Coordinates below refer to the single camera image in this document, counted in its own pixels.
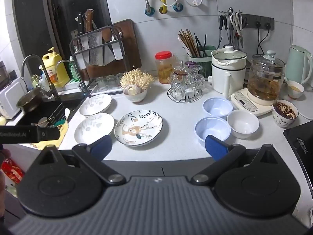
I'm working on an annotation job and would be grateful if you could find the white countertop appliance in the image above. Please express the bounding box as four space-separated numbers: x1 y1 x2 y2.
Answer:
0 77 28 119

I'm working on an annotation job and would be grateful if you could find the dark cooking pot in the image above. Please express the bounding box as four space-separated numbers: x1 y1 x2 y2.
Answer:
16 87 44 113

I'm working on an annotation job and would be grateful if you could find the dark window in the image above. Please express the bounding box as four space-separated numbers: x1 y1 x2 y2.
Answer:
12 0 112 79

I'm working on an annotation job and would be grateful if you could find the red lid plastic jar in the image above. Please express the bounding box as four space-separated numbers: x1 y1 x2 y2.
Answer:
155 51 175 85

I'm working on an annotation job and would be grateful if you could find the clear drinking glass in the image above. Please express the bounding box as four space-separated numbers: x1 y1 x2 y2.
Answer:
115 73 125 89
96 76 106 91
106 75 116 90

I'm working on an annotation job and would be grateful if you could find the red packaging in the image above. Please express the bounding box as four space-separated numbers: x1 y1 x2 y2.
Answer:
0 158 25 184

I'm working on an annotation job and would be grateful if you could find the wooden cutting board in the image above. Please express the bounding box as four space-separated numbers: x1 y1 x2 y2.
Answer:
82 19 142 79

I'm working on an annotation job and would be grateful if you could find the steel cleaver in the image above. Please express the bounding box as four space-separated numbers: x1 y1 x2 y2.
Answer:
85 31 103 67

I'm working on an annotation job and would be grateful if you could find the mint green electric kettle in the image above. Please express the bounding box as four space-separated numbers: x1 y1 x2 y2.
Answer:
285 45 313 85

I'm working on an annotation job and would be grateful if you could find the small white tea cup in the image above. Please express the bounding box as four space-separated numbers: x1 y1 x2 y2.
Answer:
287 80 305 100

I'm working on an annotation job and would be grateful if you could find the yellow cloth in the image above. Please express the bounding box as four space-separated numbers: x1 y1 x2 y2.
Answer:
31 123 69 150

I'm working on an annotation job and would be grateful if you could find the bundle of black chopsticks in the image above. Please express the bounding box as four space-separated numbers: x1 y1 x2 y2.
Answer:
195 34 207 54

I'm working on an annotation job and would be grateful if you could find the white ceramic bowl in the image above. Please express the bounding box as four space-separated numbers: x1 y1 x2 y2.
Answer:
227 110 260 139

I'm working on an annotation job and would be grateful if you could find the cream kettle heating base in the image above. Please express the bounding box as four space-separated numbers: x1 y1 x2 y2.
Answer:
231 89 278 117

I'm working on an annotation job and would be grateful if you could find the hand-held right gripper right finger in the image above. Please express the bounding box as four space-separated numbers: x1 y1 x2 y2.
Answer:
190 135 279 186

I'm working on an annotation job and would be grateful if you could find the black induction cooktop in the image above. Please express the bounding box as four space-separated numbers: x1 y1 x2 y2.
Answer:
283 120 313 193

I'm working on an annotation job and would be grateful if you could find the white leaf pattern plate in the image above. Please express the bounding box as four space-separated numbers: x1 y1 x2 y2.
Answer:
74 113 115 145
79 94 112 117

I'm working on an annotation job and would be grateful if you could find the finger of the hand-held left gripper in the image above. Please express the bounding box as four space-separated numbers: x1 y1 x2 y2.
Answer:
38 127 61 142

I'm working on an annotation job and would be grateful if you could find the yellow detergent bottle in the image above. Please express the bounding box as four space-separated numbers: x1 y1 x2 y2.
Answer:
42 47 70 88

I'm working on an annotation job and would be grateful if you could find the tall steel faucet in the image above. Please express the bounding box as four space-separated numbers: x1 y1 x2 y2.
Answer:
21 55 59 98

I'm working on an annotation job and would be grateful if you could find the glass tea kettle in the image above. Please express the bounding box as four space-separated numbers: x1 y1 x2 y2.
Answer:
247 50 286 101

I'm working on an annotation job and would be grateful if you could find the black power cable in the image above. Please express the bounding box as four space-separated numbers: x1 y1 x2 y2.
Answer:
255 22 272 55

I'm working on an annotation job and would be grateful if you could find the black knife rack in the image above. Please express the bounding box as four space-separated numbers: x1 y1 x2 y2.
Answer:
69 24 124 96

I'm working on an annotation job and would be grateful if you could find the deer pattern plate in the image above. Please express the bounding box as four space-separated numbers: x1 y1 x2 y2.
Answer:
114 110 163 147

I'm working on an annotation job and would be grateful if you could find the black kitchen sink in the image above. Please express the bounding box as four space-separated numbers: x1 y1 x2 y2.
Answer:
15 93 86 129

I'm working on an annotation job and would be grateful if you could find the green chopstick holder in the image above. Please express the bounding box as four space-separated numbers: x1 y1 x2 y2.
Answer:
187 45 217 79

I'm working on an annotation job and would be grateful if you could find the green glass bottle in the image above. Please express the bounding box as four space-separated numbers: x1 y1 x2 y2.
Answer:
68 56 79 81

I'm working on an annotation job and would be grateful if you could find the cut glass cup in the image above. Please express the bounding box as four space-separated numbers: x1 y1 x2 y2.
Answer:
171 70 188 96
189 64 205 90

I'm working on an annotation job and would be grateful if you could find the patterned cup with tea leaves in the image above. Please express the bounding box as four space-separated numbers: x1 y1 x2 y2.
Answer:
272 99 299 129

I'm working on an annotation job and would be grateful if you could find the white bowl with garlic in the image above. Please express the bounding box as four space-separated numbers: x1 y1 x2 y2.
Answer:
123 84 148 103

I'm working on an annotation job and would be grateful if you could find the wooden handle knife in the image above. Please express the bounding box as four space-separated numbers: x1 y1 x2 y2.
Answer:
84 9 95 34

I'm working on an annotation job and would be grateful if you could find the blue plastic bowl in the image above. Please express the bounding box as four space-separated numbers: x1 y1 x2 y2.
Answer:
195 117 231 148
203 97 233 117

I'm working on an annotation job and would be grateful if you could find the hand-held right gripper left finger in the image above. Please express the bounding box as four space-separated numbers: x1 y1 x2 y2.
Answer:
37 135 127 186

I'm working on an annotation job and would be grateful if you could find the black wall power strip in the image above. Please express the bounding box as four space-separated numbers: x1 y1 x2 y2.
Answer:
241 13 274 30

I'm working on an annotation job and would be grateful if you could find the black handle knife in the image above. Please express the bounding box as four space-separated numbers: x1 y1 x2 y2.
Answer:
77 12 85 37

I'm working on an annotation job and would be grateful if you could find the white electric cooking pot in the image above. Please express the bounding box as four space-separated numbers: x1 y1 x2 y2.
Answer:
208 45 247 97

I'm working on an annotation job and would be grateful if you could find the short steel faucet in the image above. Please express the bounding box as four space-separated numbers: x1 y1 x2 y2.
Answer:
55 59 85 94

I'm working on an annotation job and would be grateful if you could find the bundle of wooden chopsticks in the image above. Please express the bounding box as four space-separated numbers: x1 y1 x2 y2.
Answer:
178 29 200 58

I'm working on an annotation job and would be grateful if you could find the wire glass rack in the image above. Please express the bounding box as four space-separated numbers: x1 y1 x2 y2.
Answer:
167 61 205 103

